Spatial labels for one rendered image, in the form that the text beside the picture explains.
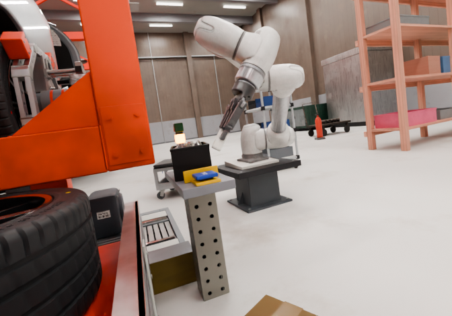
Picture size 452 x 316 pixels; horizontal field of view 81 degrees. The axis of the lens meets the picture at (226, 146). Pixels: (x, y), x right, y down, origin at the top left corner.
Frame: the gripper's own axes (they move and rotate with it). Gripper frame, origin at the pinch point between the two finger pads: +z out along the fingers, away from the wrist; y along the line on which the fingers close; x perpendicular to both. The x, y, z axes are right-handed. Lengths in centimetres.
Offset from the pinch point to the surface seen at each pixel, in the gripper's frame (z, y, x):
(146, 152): 14.0, 15.7, 18.1
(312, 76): -552, 864, -507
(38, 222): 32, -27, 32
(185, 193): 19.9, -4.2, 3.9
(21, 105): 19, 48, 68
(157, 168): 27, 173, -7
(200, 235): 32.7, 9.4, -11.5
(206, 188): 16.0, -4.2, -1.3
